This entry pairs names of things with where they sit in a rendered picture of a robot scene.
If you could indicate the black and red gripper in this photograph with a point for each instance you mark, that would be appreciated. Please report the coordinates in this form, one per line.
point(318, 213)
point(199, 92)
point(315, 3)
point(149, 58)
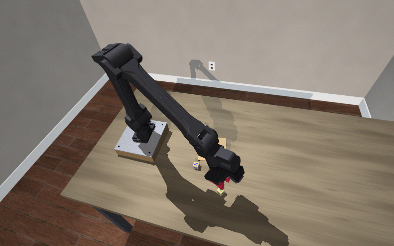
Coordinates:
point(219, 183)

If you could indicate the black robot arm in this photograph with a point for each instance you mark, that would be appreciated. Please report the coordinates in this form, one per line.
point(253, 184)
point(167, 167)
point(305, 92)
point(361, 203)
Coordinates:
point(121, 62)

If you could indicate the beige flat mat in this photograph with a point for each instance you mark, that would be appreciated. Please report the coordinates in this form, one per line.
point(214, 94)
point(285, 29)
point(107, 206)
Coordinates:
point(222, 141)

